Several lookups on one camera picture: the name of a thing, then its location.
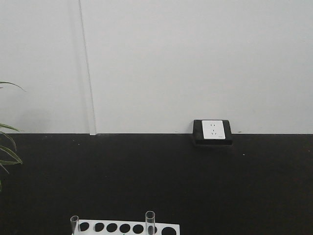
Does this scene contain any clear glass test tube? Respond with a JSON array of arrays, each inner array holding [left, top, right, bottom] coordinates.
[[70, 215, 80, 235], [145, 211, 155, 235]]

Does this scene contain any white test tube rack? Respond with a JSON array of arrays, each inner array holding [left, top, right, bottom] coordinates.
[[73, 219, 180, 235]]

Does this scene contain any green potted spider plant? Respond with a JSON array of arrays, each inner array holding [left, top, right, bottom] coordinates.
[[0, 81, 27, 191]]

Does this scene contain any black socket mount box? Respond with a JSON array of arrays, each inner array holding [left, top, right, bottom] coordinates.
[[192, 119, 233, 146]]

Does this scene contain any white wall power socket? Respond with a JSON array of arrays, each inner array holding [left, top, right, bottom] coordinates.
[[201, 120, 225, 140]]

